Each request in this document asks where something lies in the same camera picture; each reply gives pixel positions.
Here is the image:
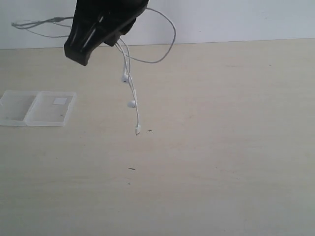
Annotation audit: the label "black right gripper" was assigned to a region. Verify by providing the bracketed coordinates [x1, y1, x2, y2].
[64, 0, 149, 66]

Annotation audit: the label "clear plastic storage case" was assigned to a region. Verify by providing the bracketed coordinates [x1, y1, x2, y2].
[0, 90, 76, 127]

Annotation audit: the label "white wired earphones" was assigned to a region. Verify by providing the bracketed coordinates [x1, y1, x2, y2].
[11, 7, 177, 136]

